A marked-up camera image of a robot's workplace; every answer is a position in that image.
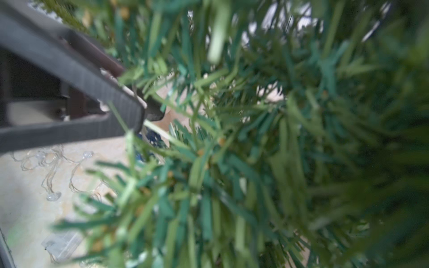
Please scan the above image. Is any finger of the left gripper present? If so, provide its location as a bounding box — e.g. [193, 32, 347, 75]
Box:
[1, 114, 125, 153]
[1, 1, 145, 132]

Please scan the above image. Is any small christmas tree wooden base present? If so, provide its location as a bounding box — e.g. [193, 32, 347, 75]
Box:
[43, 1, 429, 268]

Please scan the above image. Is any beige table mat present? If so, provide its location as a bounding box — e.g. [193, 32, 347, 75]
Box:
[0, 76, 188, 268]

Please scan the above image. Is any clear battery box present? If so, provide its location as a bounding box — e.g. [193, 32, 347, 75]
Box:
[41, 231, 83, 264]

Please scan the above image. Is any clear fairy light wire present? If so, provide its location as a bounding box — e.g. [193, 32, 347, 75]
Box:
[9, 145, 111, 202]

